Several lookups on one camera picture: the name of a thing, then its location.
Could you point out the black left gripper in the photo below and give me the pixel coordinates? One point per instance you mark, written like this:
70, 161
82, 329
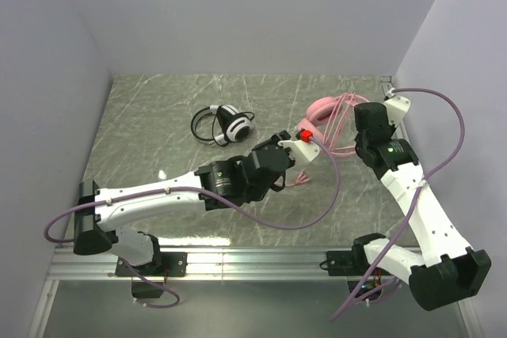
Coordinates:
275, 142

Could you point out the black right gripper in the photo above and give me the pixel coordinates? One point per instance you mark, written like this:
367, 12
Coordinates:
360, 148

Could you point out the white and black headphones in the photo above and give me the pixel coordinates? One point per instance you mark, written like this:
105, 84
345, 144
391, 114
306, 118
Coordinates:
229, 124

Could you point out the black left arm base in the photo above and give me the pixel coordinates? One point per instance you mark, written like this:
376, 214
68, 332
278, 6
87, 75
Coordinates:
150, 281

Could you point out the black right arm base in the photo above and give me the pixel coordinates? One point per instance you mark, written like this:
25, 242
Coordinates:
343, 263

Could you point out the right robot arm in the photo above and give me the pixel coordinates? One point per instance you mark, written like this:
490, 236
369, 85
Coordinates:
447, 269

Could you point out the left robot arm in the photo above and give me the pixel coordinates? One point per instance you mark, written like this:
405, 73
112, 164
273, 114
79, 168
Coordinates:
103, 226

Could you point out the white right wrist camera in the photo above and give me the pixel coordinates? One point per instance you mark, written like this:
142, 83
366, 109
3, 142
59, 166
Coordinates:
397, 107

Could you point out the aluminium right side rail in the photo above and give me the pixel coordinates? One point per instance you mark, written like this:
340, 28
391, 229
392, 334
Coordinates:
401, 172

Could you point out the aluminium rail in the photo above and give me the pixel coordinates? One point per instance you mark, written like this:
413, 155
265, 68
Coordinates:
206, 263
401, 172

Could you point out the aluminium front rail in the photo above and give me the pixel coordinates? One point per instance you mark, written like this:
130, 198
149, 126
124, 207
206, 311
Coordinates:
206, 263

